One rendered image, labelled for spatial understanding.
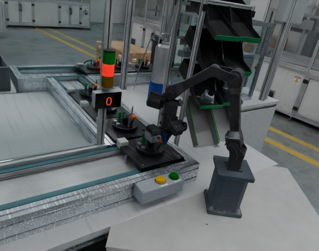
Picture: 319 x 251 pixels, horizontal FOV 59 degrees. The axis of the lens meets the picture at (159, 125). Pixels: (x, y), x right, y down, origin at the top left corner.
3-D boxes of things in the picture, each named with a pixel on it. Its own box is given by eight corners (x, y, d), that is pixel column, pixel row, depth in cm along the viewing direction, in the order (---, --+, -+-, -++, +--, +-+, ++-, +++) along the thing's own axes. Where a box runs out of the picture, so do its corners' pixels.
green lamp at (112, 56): (116, 64, 116) (117, 53, 114) (105, 64, 113) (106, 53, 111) (111, 61, 119) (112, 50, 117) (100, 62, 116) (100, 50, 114)
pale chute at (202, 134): (214, 145, 145) (219, 143, 142) (193, 147, 140) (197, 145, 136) (202, 95, 153) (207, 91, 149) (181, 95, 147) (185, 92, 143)
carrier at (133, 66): (158, 72, 272) (160, 60, 267) (137, 73, 259) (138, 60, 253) (145, 65, 289) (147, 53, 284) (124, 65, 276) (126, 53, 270)
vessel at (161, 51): (171, 84, 223) (180, 35, 207) (157, 85, 215) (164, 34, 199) (161, 78, 233) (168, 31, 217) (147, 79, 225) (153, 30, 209)
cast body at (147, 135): (158, 142, 132) (161, 128, 129) (151, 143, 129) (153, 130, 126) (149, 133, 138) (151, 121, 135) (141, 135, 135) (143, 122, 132)
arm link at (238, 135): (245, 67, 103) (228, 67, 106) (242, 70, 97) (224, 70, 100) (243, 147, 114) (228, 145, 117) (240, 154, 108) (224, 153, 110)
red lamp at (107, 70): (115, 76, 118) (116, 64, 116) (104, 76, 115) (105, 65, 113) (110, 72, 121) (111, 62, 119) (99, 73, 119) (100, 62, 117)
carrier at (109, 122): (154, 136, 152) (157, 115, 147) (114, 144, 139) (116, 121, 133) (132, 118, 169) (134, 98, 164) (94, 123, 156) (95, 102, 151)
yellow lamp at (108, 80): (114, 87, 120) (115, 76, 118) (103, 88, 117) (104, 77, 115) (109, 83, 124) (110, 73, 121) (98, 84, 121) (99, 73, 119)
